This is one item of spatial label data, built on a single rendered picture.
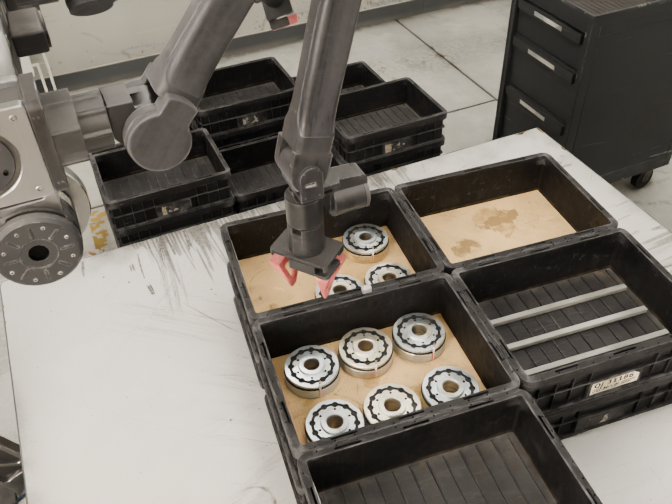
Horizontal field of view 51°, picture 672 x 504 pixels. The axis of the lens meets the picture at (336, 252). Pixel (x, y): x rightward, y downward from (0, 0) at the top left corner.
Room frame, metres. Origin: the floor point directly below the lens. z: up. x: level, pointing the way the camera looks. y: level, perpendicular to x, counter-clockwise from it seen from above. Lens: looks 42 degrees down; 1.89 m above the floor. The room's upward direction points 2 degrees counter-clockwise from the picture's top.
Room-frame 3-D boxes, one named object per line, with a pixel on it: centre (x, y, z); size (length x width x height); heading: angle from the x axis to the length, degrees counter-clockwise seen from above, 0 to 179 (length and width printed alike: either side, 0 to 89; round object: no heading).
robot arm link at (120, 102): (0.77, 0.24, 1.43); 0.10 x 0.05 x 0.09; 113
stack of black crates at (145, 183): (1.92, 0.56, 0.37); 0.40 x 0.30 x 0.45; 113
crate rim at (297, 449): (0.81, -0.07, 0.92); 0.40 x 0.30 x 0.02; 107
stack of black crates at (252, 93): (2.45, 0.35, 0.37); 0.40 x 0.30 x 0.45; 113
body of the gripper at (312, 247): (0.84, 0.05, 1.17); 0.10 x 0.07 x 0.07; 61
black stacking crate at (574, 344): (0.93, -0.45, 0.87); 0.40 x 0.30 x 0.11; 107
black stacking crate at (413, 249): (1.10, 0.02, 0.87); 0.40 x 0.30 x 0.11; 107
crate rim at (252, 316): (1.10, 0.02, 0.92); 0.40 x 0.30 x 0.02; 107
